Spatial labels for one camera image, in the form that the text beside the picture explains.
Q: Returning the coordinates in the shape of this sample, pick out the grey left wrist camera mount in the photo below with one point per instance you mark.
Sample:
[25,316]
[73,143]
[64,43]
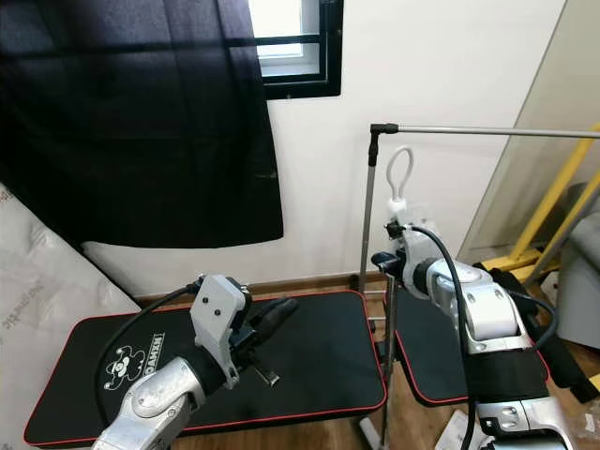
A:
[220,314]

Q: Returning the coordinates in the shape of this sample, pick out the black framed window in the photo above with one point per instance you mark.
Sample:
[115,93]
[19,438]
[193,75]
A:
[291,37]

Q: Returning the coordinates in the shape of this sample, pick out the white paper leaflet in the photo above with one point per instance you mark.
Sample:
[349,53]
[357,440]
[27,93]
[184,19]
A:
[455,431]

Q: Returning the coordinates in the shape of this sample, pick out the grey metal clothes rack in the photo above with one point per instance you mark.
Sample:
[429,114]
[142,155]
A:
[478,130]

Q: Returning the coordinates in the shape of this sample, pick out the small silver clip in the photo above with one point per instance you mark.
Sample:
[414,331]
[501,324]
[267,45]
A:
[270,377]

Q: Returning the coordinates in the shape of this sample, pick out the white foam pad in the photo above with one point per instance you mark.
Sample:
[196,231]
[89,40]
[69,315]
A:
[225,267]

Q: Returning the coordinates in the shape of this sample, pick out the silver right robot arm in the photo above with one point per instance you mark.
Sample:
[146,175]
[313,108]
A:
[487,319]

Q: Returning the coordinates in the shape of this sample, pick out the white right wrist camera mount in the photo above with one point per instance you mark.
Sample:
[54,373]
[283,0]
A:
[412,244]

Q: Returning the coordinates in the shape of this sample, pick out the yellow metal frame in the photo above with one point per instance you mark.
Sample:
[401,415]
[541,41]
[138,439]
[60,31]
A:
[553,187]

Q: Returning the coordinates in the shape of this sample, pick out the plain black bench pad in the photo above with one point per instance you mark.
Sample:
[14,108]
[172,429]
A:
[431,366]

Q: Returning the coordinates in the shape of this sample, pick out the white printed mattress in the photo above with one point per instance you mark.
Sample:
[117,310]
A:
[37,281]

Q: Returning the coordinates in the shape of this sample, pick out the grey cushion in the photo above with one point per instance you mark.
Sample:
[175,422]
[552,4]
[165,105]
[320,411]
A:
[581,272]

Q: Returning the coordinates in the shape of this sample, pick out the leaning glass panel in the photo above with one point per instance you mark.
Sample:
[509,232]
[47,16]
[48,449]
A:
[553,75]

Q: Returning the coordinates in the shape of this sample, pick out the black bench pad with logo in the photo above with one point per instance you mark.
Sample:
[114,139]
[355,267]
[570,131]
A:
[319,375]

